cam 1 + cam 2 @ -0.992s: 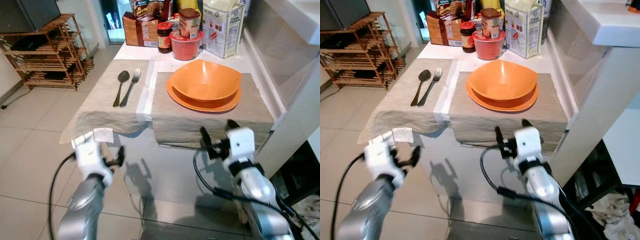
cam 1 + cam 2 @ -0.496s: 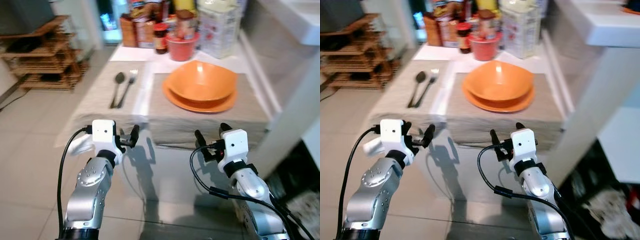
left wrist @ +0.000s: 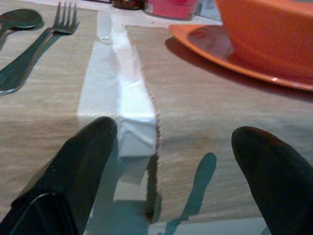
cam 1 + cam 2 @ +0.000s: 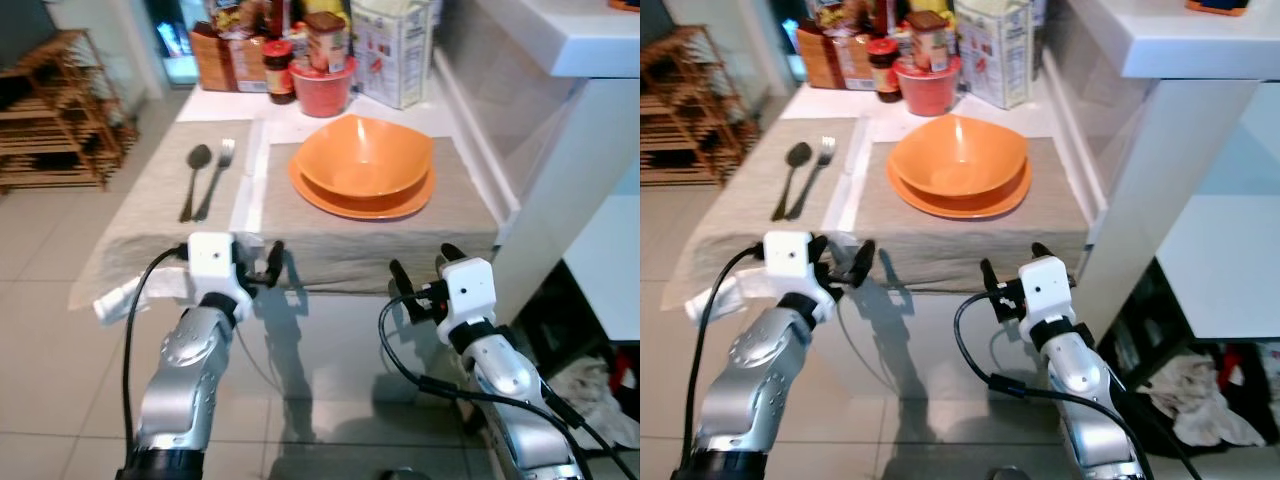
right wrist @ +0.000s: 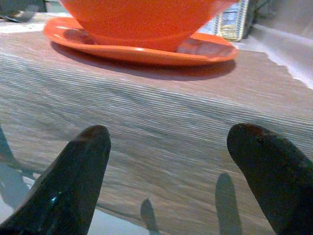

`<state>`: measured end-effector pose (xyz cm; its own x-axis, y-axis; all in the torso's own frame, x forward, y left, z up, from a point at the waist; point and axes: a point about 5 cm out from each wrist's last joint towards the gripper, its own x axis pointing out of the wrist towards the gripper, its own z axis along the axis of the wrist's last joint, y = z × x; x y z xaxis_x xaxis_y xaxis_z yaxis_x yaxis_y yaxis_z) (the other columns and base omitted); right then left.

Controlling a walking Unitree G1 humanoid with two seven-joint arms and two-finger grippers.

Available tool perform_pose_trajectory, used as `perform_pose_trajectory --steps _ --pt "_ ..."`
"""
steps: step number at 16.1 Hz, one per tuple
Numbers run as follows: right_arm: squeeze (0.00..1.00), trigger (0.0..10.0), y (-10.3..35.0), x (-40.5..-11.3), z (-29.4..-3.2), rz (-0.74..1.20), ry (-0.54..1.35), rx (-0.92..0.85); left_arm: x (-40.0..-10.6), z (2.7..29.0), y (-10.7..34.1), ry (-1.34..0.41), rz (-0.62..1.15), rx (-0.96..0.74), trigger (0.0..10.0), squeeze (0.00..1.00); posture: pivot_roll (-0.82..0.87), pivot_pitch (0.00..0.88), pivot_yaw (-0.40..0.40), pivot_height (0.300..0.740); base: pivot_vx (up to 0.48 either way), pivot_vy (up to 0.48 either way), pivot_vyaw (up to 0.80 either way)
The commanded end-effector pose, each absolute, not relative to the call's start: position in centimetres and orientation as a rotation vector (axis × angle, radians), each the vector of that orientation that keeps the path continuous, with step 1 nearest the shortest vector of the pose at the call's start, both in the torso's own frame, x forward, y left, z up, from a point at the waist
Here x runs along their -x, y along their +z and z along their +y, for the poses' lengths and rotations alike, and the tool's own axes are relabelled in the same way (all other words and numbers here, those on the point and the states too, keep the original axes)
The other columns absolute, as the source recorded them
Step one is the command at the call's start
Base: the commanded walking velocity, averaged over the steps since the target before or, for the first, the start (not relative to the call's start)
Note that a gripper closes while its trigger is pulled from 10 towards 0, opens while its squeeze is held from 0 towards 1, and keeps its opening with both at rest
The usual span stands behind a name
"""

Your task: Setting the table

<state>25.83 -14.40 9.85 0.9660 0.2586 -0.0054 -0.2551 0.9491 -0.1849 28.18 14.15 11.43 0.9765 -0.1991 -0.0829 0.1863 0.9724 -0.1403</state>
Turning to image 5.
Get orange plate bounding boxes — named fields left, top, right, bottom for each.
left=43, top=16, right=239, bottom=68

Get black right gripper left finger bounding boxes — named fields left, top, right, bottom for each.
left=0, top=124, right=112, bottom=235

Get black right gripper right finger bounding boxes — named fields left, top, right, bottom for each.
left=226, top=123, right=313, bottom=235

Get orange bowl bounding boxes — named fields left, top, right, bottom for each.
left=58, top=0, right=239, bottom=53

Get metal fork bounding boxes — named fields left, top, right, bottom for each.
left=0, top=4, right=40, bottom=23

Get white yellow printed packet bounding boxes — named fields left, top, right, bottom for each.
left=198, top=0, right=250, bottom=42

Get brown woven placemat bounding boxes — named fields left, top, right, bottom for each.
left=0, top=31, right=313, bottom=235

